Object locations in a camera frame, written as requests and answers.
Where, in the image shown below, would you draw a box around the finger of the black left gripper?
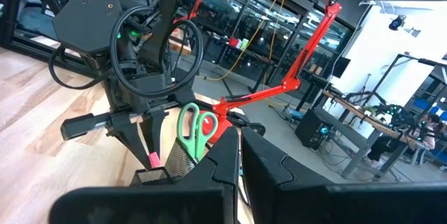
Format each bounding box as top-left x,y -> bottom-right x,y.
140,106 -> 171,157
105,111 -> 154,170

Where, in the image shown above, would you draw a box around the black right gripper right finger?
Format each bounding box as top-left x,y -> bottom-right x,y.
240,127 -> 447,224

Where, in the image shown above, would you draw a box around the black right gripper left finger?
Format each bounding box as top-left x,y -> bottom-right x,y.
48,126 -> 242,224

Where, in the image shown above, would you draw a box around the green-handled scissors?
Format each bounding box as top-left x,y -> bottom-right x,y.
176,102 -> 219,164

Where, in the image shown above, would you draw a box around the small pink eraser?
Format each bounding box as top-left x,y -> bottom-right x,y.
147,151 -> 163,169

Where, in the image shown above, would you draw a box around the black mesh desk organizer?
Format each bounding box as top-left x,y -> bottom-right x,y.
129,136 -> 210,187

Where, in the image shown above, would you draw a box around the black computer tower blue light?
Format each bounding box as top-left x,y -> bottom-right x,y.
295,108 -> 332,149

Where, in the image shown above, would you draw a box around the wooden-top table grey legs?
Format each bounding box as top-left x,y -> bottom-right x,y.
323,90 -> 447,180

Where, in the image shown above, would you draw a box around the black monitor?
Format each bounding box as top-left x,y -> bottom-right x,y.
330,56 -> 352,79

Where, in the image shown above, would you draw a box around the background black robot arms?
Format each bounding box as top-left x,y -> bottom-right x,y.
344,91 -> 422,130

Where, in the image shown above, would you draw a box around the person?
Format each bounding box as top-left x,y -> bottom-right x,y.
366,112 -> 441,164

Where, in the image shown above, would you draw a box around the black left wrist cable loop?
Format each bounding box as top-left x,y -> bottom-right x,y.
109,6 -> 205,99

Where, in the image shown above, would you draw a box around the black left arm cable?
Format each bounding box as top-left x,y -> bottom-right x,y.
47,44 -> 112,91

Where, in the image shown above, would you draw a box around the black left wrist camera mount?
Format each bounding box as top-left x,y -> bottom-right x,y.
51,0 -> 124,57

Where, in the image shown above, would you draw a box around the yellow hanging cable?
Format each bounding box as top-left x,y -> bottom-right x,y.
205,0 -> 295,82

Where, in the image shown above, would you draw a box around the black aluminium frame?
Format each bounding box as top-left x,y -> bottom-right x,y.
0,0 -> 109,77

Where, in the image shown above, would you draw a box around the black metal frame rig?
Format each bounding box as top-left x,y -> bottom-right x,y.
380,52 -> 447,113

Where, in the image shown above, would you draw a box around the black wall camera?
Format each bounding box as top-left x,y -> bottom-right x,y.
388,14 -> 408,31

